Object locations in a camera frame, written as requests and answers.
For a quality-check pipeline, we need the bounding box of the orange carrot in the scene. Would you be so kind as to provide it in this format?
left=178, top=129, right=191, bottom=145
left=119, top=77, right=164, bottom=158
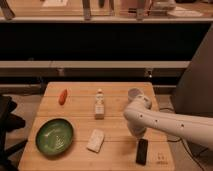
left=58, top=89, right=68, bottom=105

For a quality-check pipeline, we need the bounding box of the green bowl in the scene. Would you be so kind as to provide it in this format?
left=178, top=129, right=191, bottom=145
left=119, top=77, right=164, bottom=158
left=35, top=118, right=74, bottom=157

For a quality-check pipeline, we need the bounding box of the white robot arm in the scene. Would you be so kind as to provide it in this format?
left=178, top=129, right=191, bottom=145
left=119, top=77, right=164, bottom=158
left=124, top=94, right=213, bottom=150

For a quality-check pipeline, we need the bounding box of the clear plastic cup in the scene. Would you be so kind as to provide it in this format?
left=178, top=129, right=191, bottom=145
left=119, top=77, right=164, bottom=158
left=128, top=88, right=143, bottom=101

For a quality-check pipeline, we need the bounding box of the black office chair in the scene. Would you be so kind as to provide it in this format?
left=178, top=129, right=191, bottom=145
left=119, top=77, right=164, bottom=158
left=0, top=95, right=27, bottom=171

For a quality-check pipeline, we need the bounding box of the small clear bottle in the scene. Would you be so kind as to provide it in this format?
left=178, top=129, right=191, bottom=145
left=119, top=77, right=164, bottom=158
left=95, top=89, right=105, bottom=119

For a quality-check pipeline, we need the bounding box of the white sponge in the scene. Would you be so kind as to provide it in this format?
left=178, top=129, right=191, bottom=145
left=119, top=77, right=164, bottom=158
left=87, top=129, right=105, bottom=153

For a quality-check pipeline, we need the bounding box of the grey robot base panel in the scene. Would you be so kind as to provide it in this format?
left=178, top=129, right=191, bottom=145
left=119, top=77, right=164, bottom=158
left=171, top=24, right=213, bottom=118

